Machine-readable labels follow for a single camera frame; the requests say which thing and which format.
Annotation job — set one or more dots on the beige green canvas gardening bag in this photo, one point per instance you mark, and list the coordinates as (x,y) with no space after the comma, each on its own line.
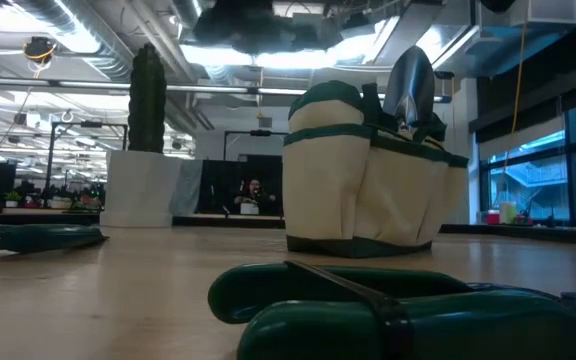
(338,190)

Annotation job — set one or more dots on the silver ceiling pipe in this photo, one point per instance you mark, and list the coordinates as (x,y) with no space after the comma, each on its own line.
(203,89)

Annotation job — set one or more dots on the tall green cactus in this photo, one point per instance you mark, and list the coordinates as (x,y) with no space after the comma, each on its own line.
(147,100)

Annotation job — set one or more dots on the person behind black partition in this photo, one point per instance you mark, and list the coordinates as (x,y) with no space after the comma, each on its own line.
(255,189)

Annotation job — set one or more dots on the black partition screen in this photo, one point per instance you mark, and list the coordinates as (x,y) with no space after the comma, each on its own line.
(218,185)

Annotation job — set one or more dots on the red container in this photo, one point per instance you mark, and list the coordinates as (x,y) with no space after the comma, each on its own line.
(492,218)

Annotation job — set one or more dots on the pale green bottle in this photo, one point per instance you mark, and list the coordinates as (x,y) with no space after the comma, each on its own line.
(508,214)

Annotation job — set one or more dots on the tiny green plant white pot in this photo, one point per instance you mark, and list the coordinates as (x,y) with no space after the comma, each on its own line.
(13,202)

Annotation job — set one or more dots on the neighbour black rig frame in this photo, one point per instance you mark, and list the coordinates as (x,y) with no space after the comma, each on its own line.
(260,133)

